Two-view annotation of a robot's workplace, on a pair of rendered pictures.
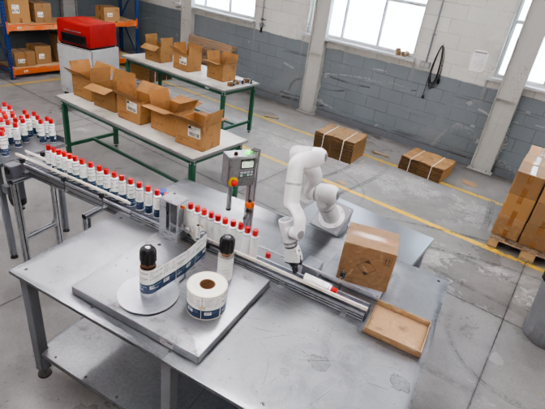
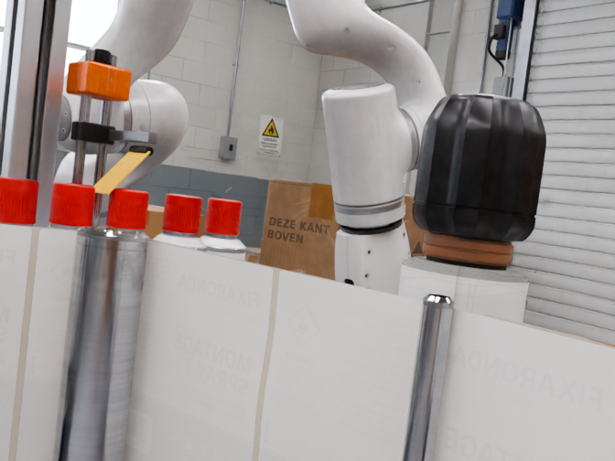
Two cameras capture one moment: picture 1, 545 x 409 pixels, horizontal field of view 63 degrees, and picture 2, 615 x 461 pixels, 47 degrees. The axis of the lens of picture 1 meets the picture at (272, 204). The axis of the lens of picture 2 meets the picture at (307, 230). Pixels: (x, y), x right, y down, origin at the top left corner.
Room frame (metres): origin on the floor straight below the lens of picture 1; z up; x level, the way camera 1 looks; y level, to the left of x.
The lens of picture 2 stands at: (1.87, 0.69, 1.10)
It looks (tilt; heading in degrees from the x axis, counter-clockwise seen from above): 3 degrees down; 289
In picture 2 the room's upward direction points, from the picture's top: 7 degrees clockwise
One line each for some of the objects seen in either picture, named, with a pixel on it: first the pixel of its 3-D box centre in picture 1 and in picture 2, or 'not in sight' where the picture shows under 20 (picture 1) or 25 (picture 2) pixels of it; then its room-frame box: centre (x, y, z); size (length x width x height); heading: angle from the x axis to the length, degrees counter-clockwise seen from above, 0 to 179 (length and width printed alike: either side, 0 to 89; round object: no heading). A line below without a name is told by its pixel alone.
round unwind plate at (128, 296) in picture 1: (148, 293); not in sight; (1.73, 0.56, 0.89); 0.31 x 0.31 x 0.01
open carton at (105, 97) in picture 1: (110, 90); not in sight; (4.71, 1.93, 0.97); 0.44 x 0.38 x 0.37; 152
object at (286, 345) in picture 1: (247, 277); not in sight; (2.06, 0.08, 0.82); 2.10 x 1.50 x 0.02; 66
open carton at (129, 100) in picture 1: (137, 101); not in sight; (4.48, 1.55, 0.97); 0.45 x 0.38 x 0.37; 150
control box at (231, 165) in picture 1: (238, 168); not in sight; (2.33, 0.22, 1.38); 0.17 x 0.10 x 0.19; 121
